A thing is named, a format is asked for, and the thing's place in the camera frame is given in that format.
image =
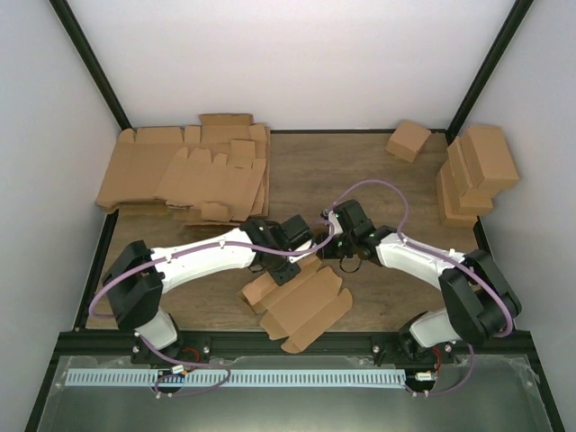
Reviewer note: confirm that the light blue slotted cable duct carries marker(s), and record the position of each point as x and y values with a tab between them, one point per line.
340	378

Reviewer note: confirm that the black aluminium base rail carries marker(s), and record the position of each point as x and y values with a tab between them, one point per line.
205	345

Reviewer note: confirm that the folded brown box tilted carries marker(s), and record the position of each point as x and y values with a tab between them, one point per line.
407	140

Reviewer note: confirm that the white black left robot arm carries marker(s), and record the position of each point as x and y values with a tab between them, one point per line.
143	274

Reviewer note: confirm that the lower folded brown box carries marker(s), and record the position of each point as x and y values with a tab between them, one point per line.
445	191

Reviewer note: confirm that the top folded brown box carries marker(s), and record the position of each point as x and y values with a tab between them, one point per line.
488	159

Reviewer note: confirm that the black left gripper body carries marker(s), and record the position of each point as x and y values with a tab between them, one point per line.
278	274

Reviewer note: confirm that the black left frame post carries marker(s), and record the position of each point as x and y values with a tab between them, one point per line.
74	31

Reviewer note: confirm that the stack of flat cardboard blanks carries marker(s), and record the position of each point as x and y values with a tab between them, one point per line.
214	173

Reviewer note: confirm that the black right frame post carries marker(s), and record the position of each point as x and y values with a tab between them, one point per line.
498	48

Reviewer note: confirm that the black frame post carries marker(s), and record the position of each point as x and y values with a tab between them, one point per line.
74	31
498	48

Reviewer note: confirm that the brown cardboard box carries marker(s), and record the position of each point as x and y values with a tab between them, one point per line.
300	311

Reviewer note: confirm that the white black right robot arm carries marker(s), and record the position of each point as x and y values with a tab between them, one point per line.
479	302

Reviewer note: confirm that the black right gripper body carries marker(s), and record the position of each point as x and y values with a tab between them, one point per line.
345	249

